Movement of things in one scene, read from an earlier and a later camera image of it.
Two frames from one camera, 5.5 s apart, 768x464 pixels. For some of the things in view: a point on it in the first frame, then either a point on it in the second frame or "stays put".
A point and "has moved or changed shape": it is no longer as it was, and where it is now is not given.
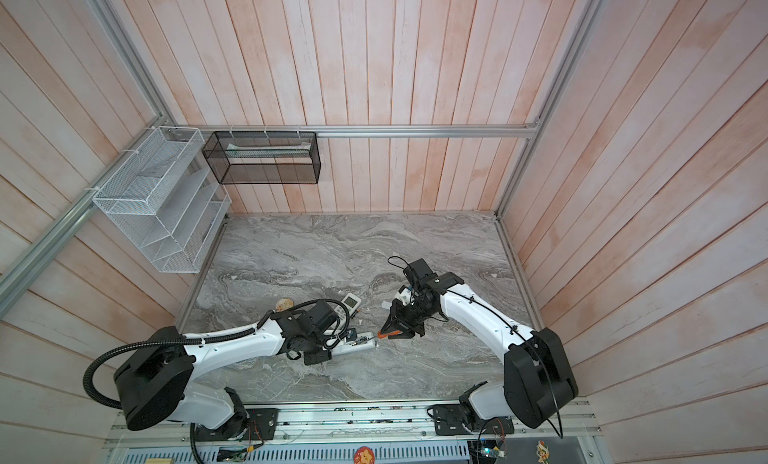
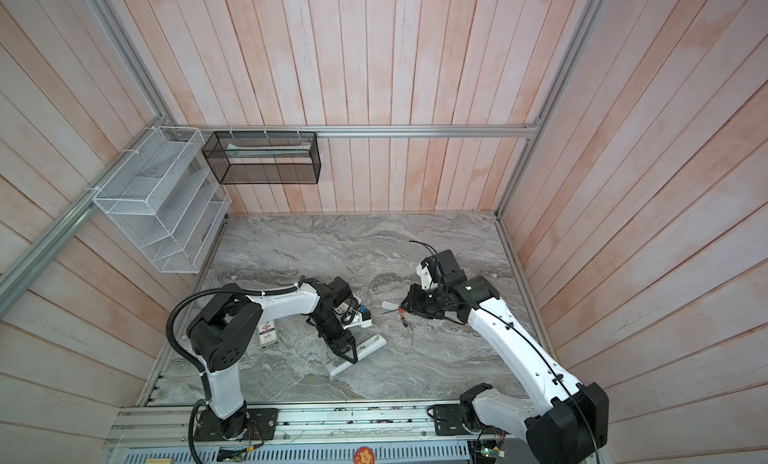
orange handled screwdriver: x=382 y=335 has moved or changed shape
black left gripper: x=323 y=356 → x=339 y=349
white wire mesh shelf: x=165 y=197 stays put
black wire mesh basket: x=264 y=157 stays put
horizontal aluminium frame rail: x=534 y=129 stays put
